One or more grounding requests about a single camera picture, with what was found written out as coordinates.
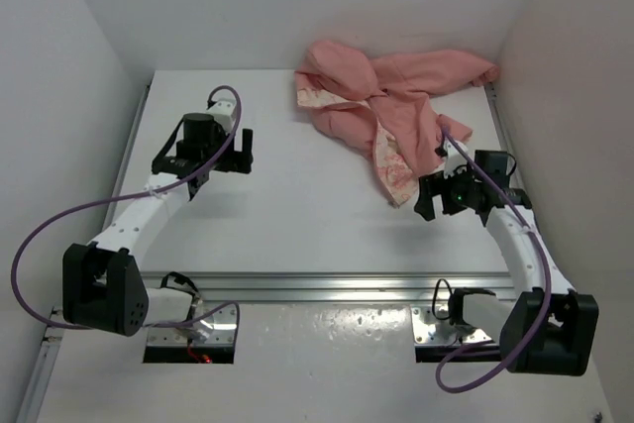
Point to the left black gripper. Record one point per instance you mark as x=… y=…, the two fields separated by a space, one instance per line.
x=236 y=160

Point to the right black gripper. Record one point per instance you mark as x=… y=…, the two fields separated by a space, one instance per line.
x=436 y=184

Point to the pink hooded zip jacket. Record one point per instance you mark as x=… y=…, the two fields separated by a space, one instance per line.
x=381 y=107

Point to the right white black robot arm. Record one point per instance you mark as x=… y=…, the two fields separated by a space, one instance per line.
x=550 y=327

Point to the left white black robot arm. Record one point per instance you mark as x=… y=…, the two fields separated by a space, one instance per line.
x=102 y=286

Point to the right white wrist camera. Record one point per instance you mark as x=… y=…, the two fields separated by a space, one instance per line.
x=455 y=161

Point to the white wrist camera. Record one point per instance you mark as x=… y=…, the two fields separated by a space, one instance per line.
x=455 y=161
x=224 y=112

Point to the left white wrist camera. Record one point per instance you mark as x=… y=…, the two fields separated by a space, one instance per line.
x=224 y=112

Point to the right aluminium side rail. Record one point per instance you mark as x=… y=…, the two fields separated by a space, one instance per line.
x=501 y=130

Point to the aluminium side rail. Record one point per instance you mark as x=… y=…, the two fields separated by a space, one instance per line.
x=35 y=392
x=501 y=130

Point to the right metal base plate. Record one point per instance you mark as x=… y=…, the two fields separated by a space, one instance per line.
x=428 y=331

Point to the metal base plate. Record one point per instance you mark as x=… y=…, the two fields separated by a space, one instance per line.
x=428 y=331
x=218 y=328

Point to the aluminium front rail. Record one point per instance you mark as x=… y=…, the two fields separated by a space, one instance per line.
x=340 y=287

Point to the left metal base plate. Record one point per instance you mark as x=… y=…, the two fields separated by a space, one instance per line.
x=218 y=328

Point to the left aluminium side rail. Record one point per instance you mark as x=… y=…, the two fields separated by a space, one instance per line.
x=35 y=392

